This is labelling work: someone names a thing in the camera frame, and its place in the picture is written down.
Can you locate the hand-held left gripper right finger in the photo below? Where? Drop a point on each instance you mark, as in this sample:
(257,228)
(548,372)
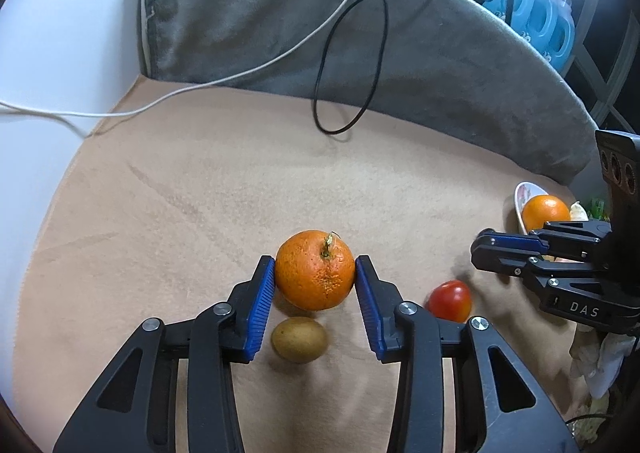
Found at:
(370,313)

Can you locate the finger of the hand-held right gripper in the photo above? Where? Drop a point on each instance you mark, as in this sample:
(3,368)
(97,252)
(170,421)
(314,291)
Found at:
(500,258)
(520,240)

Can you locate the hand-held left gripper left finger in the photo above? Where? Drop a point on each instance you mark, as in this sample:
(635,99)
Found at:
(260,313)

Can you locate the large orange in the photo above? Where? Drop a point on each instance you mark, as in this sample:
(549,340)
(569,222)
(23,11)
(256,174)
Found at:
(545,213)

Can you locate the floral white plate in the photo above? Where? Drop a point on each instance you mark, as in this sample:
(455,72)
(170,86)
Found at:
(522,195)

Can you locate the small brown round fruit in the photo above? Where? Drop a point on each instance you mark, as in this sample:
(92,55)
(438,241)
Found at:
(299,340)

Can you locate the mandarin with stem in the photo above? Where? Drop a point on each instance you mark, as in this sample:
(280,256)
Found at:
(312,278)

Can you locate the red tomato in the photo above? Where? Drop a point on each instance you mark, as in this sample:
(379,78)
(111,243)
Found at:
(450,301)

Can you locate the green drink carton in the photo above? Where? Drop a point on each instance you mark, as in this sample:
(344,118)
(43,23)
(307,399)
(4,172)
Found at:
(597,205)

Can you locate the beige blanket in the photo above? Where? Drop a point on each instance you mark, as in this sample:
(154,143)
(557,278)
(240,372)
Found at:
(175,208)

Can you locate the grey blanket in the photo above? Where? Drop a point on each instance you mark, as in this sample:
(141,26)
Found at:
(250,8)

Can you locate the white cabinet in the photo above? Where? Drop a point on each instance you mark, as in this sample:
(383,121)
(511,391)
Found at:
(75,33)

